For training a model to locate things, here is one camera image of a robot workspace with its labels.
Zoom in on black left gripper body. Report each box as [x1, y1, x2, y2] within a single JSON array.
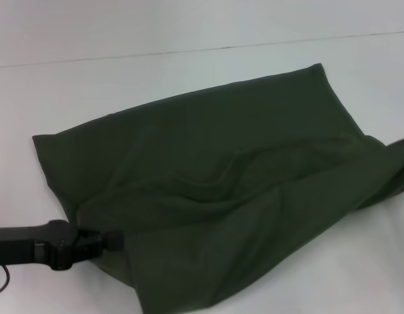
[[0, 219, 80, 271]]

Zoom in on dark green printed T-shirt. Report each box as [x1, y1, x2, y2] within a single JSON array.
[[31, 63, 404, 314]]

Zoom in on dark left gripper cable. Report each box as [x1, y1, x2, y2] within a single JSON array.
[[0, 265, 12, 295]]

